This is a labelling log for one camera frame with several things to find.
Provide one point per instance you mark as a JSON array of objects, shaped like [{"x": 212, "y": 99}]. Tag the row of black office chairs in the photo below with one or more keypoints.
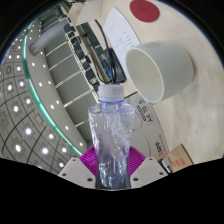
[{"x": 80, "y": 50}]

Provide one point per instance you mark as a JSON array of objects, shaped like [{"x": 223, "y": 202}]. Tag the white printed paper sheet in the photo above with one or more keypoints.
[{"x": 120, "y": 33}]

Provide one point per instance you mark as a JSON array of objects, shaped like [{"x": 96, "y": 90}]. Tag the group of ceiling lights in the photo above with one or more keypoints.
[{"x": 26, "y": 130}]

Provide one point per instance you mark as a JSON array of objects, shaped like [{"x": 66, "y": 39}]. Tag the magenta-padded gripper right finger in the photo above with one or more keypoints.
[{"x": 146, "y": 169}]

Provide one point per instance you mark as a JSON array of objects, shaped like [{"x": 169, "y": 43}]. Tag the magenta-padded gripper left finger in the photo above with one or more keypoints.
[{"x": 78, "y": 170}]

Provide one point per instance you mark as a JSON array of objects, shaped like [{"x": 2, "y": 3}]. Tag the long curved conference desk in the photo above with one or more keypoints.
[{"x": 90, "y": 46}]

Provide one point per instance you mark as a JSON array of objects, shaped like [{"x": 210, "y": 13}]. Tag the clear plastic water bottle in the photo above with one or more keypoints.
[{"x": 111, "y": 133}]

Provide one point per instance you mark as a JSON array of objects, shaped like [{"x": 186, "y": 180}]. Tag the white ceramic mug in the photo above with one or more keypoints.
[{"x": 173, "y": 66}]

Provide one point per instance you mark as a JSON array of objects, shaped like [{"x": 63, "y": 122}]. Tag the flat round red coaster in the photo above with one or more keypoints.
[{"x": 144, "y": 10}]

